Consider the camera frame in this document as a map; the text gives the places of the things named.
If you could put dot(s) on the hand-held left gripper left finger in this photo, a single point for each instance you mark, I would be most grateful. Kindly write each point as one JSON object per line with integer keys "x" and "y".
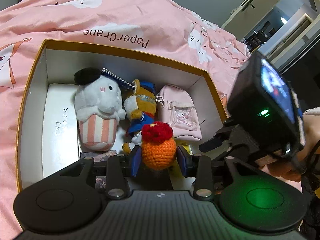
{"x": 135, "y": 161}

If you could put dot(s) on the small yellow box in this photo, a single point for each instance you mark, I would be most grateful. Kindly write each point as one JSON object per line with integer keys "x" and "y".
{"x": 182, "y": 143}

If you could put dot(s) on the small pink backpack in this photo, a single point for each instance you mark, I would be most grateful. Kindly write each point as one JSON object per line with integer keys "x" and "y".
{"x": 180, "y": 115}

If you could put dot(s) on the pink printed blanket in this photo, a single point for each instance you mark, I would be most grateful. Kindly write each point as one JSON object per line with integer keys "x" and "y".
{"x": 125, "y": 10}

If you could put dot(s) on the yellow cardboard box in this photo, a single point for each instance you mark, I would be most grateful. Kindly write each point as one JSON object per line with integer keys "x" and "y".
{"x": 62, "y": 65}

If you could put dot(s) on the white plush with black hat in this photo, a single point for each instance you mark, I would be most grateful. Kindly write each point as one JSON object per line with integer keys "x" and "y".
{"x": 100, "y": 100}

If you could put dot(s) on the person's right forearm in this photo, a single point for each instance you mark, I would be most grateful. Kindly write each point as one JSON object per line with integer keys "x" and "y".
{"x": 312, "y": 112}

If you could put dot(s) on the brown bear plush blue cap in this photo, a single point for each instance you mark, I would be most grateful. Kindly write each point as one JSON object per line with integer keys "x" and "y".
{"x": 146, "y": 100}

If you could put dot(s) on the illustrated card box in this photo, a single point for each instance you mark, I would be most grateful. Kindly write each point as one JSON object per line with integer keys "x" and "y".
{"x": 100, "y": 156}

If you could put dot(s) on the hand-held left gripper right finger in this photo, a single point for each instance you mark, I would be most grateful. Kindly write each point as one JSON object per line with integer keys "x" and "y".
{"x": 182, "y": 162}

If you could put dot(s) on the orange and red crochet toy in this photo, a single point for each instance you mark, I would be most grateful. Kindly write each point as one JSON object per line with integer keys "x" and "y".
{"x": 157, "y": 152}

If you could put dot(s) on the person's right hand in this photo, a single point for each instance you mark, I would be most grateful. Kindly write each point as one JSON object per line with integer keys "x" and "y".
{"x": 285, "y": 173}

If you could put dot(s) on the white rectangular case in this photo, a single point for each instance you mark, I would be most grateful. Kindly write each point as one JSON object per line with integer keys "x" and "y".
{"x": 60, "y": 130}

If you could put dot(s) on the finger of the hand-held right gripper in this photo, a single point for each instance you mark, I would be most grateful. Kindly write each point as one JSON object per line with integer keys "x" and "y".
{"x": 212, "y": 143}

